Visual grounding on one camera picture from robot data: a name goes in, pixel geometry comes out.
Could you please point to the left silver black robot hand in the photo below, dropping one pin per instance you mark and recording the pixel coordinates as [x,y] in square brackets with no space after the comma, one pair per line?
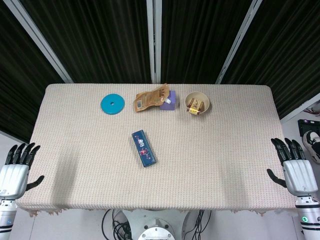
[13,177]

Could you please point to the black curtain panel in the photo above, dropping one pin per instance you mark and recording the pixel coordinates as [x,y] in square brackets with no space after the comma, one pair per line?
[287,50]
[15,75]
[100,37]
[200,37]

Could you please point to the yellow snack packet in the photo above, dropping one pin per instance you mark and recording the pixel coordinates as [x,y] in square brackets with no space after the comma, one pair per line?
[194,111]

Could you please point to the purple foam cube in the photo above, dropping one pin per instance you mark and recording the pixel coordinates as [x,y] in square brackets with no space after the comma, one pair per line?
[170,105]

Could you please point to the blue glasses case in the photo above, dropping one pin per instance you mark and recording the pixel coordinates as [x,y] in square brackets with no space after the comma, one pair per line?
[144,148]

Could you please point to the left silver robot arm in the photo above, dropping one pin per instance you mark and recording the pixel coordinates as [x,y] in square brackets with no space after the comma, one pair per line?
[6,215]

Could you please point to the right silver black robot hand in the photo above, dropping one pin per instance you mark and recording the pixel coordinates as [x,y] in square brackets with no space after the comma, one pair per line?
[298,175]

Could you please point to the brown snack packet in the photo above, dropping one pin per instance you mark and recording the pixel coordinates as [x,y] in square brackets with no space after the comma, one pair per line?
[196,103]

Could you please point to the white frame post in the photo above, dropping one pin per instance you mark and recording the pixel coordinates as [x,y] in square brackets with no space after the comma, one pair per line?
[300,107]
[237,42]
[153,37]
[40,40]

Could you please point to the black device with purple light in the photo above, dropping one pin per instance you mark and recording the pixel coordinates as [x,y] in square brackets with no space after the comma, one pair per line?
[308,126]

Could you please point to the beige bowl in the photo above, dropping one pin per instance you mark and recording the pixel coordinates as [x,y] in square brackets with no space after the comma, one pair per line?
[205,100]

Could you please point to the white black sneaker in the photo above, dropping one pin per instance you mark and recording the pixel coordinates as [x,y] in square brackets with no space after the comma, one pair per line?
[312,147]

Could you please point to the beige woven tablecloth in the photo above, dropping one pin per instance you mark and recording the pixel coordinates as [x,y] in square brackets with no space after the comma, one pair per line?
[200,162]

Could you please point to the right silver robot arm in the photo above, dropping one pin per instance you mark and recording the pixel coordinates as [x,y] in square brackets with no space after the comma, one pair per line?
[307,215]

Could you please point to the orange spout pouch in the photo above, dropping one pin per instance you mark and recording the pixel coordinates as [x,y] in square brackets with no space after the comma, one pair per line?
[147,100]

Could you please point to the teal round disc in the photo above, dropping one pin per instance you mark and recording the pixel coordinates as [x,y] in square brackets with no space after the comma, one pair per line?
[106,108]

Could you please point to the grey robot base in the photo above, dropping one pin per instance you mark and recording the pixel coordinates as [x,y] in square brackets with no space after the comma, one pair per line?
[156,225]

